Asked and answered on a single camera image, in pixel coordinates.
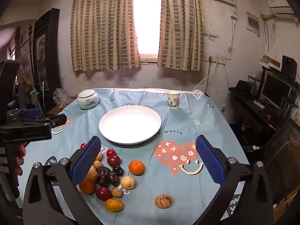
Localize red plum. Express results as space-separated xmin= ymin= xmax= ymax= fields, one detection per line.
xmin=96 ymin=186 xmax=113 ymax=202
xmin=107 ymin=155 xmax=121 ymax=167

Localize white ceramic lidded jar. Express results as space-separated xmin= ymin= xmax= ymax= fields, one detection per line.
xmin=77 ymin=89 xmax=99 ymax=110

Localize white power strip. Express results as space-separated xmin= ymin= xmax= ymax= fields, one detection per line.
xmin=206 ymin=56 xmax=227 ymax=64

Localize computer monitor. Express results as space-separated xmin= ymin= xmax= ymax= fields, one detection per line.
xmin=261 ymin=71 xmax=293 ymax=109

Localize black hat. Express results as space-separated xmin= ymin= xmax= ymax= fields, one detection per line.
xmin=228 ymin=80 xmax=252 ymax=96

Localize black speaker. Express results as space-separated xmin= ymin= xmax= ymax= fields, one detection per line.
xmin=281 ymin=55 xmax=298 ymax=80

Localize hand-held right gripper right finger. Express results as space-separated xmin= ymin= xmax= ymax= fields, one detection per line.
xmin=196 ymin=135 xmax=275 ymax=225

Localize bright window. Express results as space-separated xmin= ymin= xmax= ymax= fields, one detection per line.
xmin=132 ymin=0 xmax=163 ymax=62

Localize printed paper cup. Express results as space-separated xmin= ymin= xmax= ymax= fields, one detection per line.
xmin=167 ymin=90 xmax=181 ymax=110

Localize black desk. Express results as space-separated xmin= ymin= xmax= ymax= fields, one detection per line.
xmin=234 ymin=94 xmax=300 ymax=146

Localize person's left hand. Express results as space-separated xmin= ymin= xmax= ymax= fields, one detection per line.
xmin=15 ymin=144 xmax=26 ymax=175

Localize large cardboard box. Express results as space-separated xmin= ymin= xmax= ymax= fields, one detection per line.
xmin=265 ymin=124 xmax=300 ymax=216

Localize clear plastic bag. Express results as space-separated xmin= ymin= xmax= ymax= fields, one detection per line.
xmin=53 ymin=88 xmax=71 ymax=109

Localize white air conditioner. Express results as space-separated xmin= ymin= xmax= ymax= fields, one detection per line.
xmin=267 ymin=0 xmax=296 ymax=19

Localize long cardboard box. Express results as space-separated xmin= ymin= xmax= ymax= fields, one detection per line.
xmin=262 ymin=56 xmax=280 ymax=68

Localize dark framed painting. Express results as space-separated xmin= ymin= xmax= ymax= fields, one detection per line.
xmin=33 ymin=8 xmax=61 ymax=106

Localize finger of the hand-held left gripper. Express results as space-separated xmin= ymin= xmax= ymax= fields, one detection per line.
xmin=21 ymin=114 xmax=67 ymax=129
xmin=7 ymin=108 xmax=44 ymax=120

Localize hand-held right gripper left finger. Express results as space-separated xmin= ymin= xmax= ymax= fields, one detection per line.
xmin=23 ymin=135 xmax=102 ymax=225

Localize white cable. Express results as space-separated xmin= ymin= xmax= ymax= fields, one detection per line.
xmin=193 ymin=63 xmax=217 ymax=92

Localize striped pepino melon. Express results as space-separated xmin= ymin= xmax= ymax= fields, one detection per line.
xmin=155 ymin=194 xmax=174 ymax=209

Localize checked beige curtain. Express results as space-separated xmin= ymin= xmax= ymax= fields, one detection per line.
xmin=157 ymin=0 xmax=204 ymax=71
xmin=71 ymin=0 xmax=141 ymax=72

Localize white wall panel box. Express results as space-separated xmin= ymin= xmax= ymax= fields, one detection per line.
xmin=246 ymin=11 xmax=261 ymax=37

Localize white plate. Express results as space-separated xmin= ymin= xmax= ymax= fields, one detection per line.
xmin=99 ymin=105 xmax=162 ymax=145

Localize orange tangerine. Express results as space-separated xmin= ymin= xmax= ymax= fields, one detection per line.
xmin=79 ymin=178 xmax=97 ymax=194
xmin=128 ymin=160 xmax=145 ymax=176

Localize blue printed tablecloth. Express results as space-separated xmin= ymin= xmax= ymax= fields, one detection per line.
xmin=17 ymin=88 xmax=250 ymax=225

